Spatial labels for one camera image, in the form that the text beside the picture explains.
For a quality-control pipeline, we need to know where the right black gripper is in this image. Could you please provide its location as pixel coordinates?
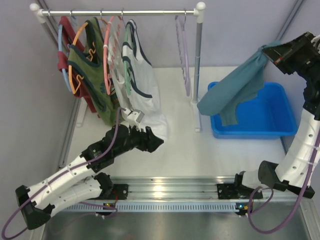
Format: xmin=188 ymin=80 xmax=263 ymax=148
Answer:
xmin=261 ymin=30 xmax=320 ymax=81

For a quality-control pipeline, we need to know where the teal tank top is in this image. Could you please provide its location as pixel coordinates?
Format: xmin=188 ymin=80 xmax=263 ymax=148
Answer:
xmin=197 ymin=41 xmax=281 ymax=126

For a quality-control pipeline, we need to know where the lavender plastic hanger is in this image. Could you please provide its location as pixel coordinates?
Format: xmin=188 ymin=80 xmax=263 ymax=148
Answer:
xmin=174 ymin=15 xmax=191 ymax=97

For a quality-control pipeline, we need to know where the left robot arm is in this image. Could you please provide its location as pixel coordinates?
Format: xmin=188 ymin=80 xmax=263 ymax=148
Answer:
xmin=15 ymin=124 xmax=164 ymax=230

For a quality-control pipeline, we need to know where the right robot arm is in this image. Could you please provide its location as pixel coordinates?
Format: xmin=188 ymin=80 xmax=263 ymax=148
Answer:
xmin=233 ymin=31 xmax=320 ymax=199

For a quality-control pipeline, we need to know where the white navy-trimmed tank top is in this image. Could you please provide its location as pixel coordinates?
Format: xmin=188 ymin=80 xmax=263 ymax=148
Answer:
xmin=121 ymin=19 xmax=168 ymax=141

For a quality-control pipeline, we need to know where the pink hanger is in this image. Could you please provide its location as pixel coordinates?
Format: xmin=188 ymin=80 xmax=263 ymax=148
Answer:
xmin=103 ymin=16 xmax=115 ymax=96

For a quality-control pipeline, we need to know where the orange hanger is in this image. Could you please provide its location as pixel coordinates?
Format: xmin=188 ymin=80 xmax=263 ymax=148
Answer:
xmin=67 ymin=21 xmax=90 ymax=95

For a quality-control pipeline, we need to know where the light blue hanger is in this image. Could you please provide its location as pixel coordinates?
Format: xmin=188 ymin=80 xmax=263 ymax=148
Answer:
xmin=57 ymin=24 xmax=72 ymax=92

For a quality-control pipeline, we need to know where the white shirt on pink hanger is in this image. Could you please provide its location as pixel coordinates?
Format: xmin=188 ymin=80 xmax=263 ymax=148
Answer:
xmin=107 ymin=17 xmax=133 ymax=110

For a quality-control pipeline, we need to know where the green tank top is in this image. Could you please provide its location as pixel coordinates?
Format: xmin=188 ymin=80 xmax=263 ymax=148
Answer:
xmin=68 ymin=17 xmax=120 ymax=126

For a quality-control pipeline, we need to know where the mint green hanger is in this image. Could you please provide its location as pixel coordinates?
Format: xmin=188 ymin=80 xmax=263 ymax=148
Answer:
xmin=122 ymin=23 xmax=131 ymax=96

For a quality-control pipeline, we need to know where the red tank top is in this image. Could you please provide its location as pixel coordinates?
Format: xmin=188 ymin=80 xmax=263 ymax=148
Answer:
xmin=57 ymin=16 xmax=97 ymax=113

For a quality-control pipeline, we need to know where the blue plastic bin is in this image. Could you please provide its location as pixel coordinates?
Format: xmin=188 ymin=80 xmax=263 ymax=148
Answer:
xmin=210 ymin=82 xmax=298 ymax=140

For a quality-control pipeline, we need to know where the white clothes rack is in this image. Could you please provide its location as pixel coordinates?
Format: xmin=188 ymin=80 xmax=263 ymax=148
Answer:
xmin=29 ymin=1 xmax=206 ymax=132

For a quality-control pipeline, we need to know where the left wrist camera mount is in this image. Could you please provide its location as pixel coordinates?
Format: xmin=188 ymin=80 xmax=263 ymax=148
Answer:
xmin=122 ymin=108 xmax=145 ymax=128

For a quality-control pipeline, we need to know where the slotted cable duct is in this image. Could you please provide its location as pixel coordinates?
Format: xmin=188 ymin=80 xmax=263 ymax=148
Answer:
xmin=51 ymin=201 xmax=248 ymax=216

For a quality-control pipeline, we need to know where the aluminium mounting rail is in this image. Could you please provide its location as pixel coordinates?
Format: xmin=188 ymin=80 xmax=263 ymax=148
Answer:
xmin=109 ymin=176 xmax=308 ymax=201

